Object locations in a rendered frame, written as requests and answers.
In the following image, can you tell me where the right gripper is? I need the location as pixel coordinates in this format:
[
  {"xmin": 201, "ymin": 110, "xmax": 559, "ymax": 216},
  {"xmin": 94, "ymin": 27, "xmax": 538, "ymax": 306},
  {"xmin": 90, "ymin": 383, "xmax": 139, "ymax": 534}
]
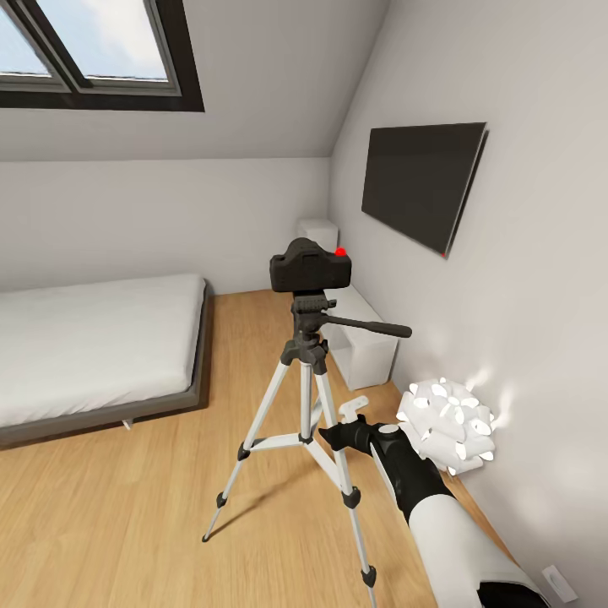
[{"xmin": 318, "ymin": 414, "xmax": 367, "ymax": 452}]

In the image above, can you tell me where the camera tripod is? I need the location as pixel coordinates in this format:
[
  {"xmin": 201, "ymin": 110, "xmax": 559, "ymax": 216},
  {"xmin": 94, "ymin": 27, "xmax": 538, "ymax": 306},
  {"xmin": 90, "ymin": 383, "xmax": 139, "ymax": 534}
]
[{"xmin": 202, "ymin": 290, "xmax": 412, "ymax": 608}]

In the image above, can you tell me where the digital camera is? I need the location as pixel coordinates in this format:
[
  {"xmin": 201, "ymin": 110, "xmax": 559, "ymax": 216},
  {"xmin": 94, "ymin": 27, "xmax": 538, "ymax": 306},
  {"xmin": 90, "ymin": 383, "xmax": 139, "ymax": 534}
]
[{"xmin": 269, "ymin": 237, "xmax": 352, "ymax": 293}]

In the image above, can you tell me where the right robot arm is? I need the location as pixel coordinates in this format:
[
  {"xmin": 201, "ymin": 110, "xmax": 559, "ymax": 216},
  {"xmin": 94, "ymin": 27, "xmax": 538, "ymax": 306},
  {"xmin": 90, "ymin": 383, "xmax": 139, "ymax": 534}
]
[{"xmin": 318, "ymin": 396, "xmax": 553, "ymax": 608}]

